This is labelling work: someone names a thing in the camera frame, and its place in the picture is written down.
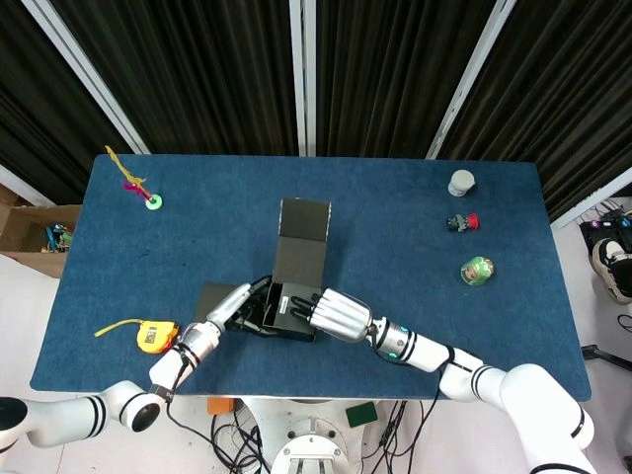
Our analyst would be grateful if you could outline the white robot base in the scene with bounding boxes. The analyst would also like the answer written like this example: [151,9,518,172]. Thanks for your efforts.
[241,397,381,474]

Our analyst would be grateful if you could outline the blue table mat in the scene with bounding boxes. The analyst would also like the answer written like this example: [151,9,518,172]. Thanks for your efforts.
[30,153,593,402]

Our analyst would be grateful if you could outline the black curtain panel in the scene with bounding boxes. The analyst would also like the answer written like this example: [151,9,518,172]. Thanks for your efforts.
[313,0,505,159]
[48,0,300,157]
[0,0,134,206]
[436,0,632,223]

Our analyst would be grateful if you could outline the red emergency stop button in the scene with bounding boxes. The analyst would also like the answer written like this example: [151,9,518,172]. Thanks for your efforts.
[445,211,480,233]

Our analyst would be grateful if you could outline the brown cardboard box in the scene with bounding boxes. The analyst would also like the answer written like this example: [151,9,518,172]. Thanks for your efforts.
[0,185,83,277]

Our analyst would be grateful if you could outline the colourful toy pile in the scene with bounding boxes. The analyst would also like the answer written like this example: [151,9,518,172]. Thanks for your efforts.
[46,224,73,253]

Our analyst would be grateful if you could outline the tangled black floor cables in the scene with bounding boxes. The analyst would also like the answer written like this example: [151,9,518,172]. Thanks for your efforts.
[209,409,271,474]
[372,399,426,474]

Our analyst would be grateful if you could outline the white frame post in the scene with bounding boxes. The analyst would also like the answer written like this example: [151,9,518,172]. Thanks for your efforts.
[0,164,56,207]
[549,166,632,232]
[288,0,317,158]
[426,0,518,160]
[22,0,151,156]

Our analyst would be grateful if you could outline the black stand leg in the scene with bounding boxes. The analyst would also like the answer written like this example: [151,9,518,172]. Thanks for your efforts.
[582,344,632,369]

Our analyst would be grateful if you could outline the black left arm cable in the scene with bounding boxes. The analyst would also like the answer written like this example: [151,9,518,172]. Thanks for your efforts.
[165,345,238,474]

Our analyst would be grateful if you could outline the black paper box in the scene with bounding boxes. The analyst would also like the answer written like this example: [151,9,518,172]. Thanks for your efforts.
[195,197,332,344]

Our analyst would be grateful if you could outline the white plastic jar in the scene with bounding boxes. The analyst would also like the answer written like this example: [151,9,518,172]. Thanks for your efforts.
[446,169,477,198]

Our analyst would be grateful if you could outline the feather shuttlecock toy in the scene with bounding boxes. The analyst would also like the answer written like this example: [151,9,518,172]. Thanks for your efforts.
[105,144,165,211]

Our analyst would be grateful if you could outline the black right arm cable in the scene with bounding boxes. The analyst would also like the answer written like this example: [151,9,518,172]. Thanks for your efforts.
[379,345,458,474]

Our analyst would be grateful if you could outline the black electronic device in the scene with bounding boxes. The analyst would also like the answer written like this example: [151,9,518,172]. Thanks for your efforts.
[580,197,632,248]

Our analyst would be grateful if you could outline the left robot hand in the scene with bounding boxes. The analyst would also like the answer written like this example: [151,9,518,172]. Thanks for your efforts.
[205,276,277,340]

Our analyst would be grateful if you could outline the yellow tape measure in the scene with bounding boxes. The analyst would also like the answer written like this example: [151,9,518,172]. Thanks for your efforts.
[93,318,182,356]

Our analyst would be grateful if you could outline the black and white shoe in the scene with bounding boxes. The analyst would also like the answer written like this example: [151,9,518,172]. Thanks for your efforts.
[591,237,632,304]

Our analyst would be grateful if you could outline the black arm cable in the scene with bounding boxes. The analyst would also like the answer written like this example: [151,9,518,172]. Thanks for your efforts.
[165,345,238,474]
[379,345,458,474]

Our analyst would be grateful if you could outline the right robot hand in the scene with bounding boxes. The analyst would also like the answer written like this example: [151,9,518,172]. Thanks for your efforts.
[287,288,372,345]

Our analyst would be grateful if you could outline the green rectangular block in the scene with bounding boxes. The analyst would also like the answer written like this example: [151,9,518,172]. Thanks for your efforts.
[345,401,379,429]

